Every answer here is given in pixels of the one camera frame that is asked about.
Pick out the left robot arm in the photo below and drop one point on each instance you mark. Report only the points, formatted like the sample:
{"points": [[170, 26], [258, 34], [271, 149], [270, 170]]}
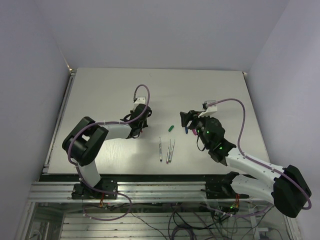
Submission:
{"points": [[84, 142]]}

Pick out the white pen, magenta end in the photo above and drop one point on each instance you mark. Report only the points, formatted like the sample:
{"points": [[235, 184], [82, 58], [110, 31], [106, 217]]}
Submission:
{"points": [[168, 151]]}

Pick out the aluminium frame rail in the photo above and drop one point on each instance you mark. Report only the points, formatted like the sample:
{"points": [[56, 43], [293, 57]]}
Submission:
{"points": [[138, 192]]}

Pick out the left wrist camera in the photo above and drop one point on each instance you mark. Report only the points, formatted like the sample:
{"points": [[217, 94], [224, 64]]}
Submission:
{"points": [[140, 100]]}

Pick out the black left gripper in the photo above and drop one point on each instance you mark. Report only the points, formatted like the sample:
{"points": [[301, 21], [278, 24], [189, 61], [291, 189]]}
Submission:
{"points": [[145, 124]]}

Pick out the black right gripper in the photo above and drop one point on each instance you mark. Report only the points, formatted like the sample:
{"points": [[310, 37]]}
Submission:
{"points": [[191, 115]]}

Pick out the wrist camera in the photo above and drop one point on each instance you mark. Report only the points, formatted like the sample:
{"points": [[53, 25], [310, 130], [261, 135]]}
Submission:
{"points": [[140, 100], [209, 107]]}

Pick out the white pen, green end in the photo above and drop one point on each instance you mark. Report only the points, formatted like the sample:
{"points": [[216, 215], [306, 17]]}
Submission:
{"points": [[171, 151]]}

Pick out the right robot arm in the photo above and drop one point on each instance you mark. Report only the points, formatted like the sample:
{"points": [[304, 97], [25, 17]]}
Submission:
{"points": [[284, 187]]}

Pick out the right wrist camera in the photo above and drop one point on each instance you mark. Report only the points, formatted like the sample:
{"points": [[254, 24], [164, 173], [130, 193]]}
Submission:
{"points": [[209, 107]]}

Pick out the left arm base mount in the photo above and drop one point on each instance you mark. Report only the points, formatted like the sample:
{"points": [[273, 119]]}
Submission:
{"points": [[105, 188]]}

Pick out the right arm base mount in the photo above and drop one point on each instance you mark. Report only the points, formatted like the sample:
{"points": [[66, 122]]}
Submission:
{"points": [[219, 187]]}

